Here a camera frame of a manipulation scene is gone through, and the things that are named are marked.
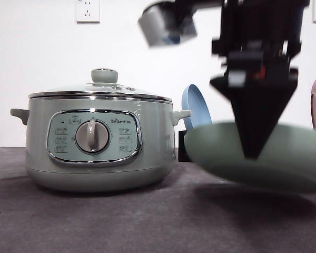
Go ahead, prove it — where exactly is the green electric steamer pot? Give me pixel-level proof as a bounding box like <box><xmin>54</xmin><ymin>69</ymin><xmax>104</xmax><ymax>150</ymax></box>
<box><xmin>10</xmin><ymin>96</ymin><xmax>191</xmax><ymax>192</ymax></box>

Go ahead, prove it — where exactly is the blue plate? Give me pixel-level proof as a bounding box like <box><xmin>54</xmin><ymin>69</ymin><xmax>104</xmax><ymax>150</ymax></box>
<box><xmin>182</xmin><ymin>84</ymin><xmax>212</xmax><ymax>131</ymax></box>

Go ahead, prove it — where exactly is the glass lid with green knob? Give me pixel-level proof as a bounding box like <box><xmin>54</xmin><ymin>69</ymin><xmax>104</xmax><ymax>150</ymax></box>
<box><xmin>28</xmin><ymin>68</ymin><xmax>172</xmax><ymax>101</ymax></box>

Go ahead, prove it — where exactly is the black dish rack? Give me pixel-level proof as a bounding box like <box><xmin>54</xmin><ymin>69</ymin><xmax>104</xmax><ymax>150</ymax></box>
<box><xmin>178</xmin><ymin>130</ymin><xmax>192</xmax><ymax>162</ymax></box>

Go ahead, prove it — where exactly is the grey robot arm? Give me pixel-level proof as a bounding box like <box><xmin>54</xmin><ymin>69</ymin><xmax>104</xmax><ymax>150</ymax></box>
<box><xmin>138</xmin><ymin>0</ymin><xmax>310</xmax><ymax>158</ymax></box>

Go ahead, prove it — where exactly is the green plate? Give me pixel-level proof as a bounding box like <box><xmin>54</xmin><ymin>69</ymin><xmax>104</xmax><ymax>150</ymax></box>
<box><xmin>185</xmin><ymin>123</ymin><xmax>316</xmax><ymax>192</ymax></box>

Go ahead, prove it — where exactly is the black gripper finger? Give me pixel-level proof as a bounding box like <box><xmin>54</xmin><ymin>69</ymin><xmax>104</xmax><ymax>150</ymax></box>
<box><xmin>210</xmin><ymin>69</ymin><xmax>299</xmax><ymax>159</ymax></box>

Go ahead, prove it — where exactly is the white wall socket left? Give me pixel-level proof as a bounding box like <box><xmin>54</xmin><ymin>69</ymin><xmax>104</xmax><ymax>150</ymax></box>
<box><xmin>76</xmin><ymin>0</ymin><xmax>101</xmax><ymax>24</ymax></box>

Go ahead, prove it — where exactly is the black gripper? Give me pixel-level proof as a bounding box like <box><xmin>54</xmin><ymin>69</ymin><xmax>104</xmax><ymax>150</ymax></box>
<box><xmin>212</xmin><ymin>0</ymin><xmax>310</xmax><ymax>77</ymax></box>

